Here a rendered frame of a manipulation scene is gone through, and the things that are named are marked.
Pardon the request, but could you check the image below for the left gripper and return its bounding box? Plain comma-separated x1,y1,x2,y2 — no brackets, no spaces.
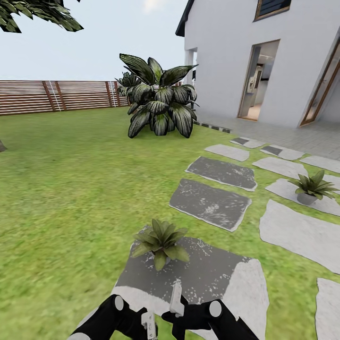
125,307,148,340

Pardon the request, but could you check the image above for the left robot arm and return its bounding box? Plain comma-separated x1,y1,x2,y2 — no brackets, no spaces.
67,294,157,340

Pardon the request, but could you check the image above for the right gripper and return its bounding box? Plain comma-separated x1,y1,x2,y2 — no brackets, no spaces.
161,295,198,340

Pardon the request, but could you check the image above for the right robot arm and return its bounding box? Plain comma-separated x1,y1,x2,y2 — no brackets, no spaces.
161,282,260,340

